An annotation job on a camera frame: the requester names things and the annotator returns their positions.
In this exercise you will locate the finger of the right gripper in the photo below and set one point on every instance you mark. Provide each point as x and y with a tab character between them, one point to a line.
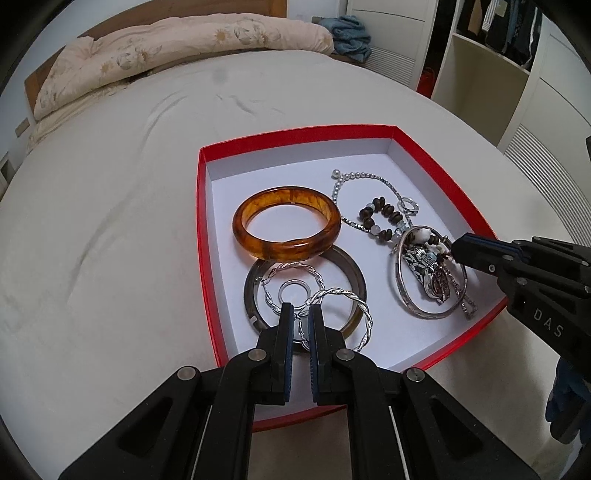
480	260
479	245

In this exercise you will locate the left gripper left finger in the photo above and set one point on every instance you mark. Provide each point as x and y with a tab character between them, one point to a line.
284	352

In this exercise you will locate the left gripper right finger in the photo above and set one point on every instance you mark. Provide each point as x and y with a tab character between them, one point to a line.
313	313

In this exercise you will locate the amber orange bangle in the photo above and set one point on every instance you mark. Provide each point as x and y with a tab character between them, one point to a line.
287	224

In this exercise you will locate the thin silver bangle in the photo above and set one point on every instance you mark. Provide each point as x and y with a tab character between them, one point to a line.
428	256

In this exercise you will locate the red jewelry box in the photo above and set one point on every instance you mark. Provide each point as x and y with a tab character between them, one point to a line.
380	179

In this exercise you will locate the blue gloved right hand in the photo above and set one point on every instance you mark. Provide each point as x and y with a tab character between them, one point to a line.
568	406

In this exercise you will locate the white wardrobe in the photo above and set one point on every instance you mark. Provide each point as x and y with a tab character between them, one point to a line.
539	119

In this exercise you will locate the red item beside wardrobe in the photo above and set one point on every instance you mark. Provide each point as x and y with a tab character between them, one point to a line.
427	82

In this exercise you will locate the white bed sheet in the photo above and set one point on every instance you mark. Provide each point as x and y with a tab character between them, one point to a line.
100	290

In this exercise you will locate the hanging dark clothes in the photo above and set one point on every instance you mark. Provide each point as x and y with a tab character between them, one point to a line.
511	28

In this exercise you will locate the blue crumpled clothing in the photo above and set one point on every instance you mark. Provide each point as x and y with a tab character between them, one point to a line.
351	37

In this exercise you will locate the beige floral duvet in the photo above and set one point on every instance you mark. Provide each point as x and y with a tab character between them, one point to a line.
87	64

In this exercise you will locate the wooden headboard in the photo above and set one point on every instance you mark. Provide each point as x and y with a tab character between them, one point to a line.
153	11

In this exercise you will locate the wall socket plate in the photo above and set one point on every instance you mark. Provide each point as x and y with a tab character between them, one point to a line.
22	127

